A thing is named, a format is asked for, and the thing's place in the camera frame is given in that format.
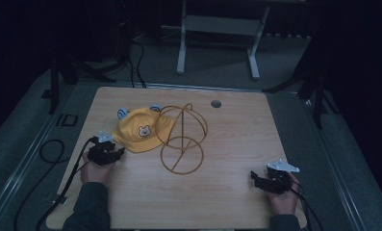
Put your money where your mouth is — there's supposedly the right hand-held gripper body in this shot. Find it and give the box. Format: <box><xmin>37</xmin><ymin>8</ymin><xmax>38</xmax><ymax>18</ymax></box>
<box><xmin>265</xmin><ymin>159</ymin><xmax>300</xmax><ymax>195</ymax></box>

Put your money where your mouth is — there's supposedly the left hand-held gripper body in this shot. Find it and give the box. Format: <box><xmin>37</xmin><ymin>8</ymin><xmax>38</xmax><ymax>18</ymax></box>
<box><xmin>87</xmin><ymin>129</ymin><xmax>117</xmax><ymax>167</ymax></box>

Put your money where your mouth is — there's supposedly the yellow hat with bear print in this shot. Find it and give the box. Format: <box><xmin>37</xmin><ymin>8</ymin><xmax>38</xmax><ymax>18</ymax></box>
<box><xmin>112</xmin><ymin>103</ymin><xmax>177</xmax><ymax>154</ymax></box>

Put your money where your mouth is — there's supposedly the gold wire hat stand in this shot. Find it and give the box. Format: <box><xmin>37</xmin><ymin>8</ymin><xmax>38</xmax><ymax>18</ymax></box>
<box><xmin>155</xmin><ymin>102</ymin><xmax>209</xmax><ymax>176</ymax></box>

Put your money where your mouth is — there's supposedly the person's left hand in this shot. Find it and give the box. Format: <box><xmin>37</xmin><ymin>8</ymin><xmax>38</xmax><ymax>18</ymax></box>
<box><xmin>80</xmin><ymin>151</ymin><xmax>115</xmax><ymax>187</ymax></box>

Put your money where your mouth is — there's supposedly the person's right hand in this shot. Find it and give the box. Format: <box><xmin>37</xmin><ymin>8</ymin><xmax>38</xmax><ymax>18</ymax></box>
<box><xmin>267</xmin><ymin>172</ymin><xmax>300</xmax><ymax>217</ymax></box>

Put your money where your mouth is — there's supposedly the black metal stand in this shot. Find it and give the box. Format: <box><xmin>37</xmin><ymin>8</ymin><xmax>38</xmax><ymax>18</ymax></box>
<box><xmin>40</xmin><ymin>32</ymin><xmax>117</xmax><ymax>116</ymax></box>
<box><xmin>261</xmin><ymin>41</ymin><xmax>341</xmax><ymax>130</ymax></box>

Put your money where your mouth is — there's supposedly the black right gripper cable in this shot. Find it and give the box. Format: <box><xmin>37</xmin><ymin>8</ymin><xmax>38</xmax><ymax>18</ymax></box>
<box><xmin>289</xmin><ymin>179</ymin><xmax>325</xmax><ymax>231</ymax></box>

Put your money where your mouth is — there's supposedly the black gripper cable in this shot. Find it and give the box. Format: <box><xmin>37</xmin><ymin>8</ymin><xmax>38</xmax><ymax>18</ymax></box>
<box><xmin>34</xmin><ymin>136</ymin><xmax>100</xmax><ymax>231</ymax></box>
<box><xmin>289</xmin><ymin>179</ymin><xmax>325</xmax><ymax>231</ymax></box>

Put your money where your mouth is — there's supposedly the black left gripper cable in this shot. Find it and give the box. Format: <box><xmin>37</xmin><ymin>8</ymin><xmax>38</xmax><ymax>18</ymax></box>
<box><xmin>34</xmin><ymin>136</ymin><xmax>100</xmax><ymax>231</ymax></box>

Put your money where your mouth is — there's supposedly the black looped floor cable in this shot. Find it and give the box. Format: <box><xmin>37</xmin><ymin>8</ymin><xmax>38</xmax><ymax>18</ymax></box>
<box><xmin>13</xmin><ymin>139</ymin><xmax>66</xmax><ymax>231</ymax></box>

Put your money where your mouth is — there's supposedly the white metal table frame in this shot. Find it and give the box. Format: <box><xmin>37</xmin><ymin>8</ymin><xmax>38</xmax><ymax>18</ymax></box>
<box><xmin>176</xmin><ymin>0</ymin><xmax>272</xmax><ymax>81</ymax></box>

